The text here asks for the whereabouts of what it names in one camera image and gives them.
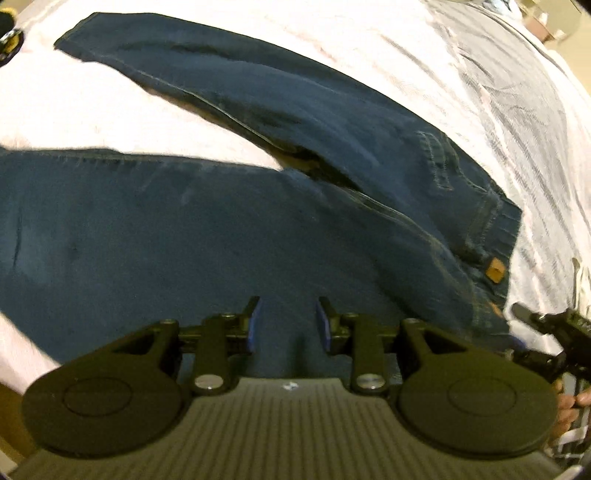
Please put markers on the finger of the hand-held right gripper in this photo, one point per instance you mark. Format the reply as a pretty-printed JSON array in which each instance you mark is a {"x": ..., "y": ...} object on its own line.
[
  {"x": 535, "y": 362},
  {"x": 531, "y": 316}
]

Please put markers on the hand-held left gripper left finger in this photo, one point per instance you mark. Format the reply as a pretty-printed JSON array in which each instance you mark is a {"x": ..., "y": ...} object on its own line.
[{"x": 253, "y": 323}]

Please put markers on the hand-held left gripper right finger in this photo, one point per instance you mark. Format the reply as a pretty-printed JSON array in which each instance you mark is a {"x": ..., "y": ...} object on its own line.
[{"x": 323, "y": 325}]

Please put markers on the dark blue denim jeans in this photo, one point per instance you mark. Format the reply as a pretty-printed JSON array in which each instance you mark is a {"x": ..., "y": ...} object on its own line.
[{"x": 231, "y": 240}]

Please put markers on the person's right hand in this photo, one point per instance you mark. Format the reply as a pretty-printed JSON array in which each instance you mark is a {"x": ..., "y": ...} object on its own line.
[{"x": 575, "y": 400}]

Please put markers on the pink and grey blanket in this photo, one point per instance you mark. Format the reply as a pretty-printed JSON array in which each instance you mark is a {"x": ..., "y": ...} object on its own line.
[{"x": 369, "y": 50}]

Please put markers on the blurred tan object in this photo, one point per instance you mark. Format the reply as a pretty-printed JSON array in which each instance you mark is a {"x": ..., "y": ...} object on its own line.
[{"x": 551, "y": 21}]

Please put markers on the black and yellow object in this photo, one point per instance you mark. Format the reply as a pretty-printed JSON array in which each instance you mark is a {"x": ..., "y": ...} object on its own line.
[{"x": 10, "y": 44}]

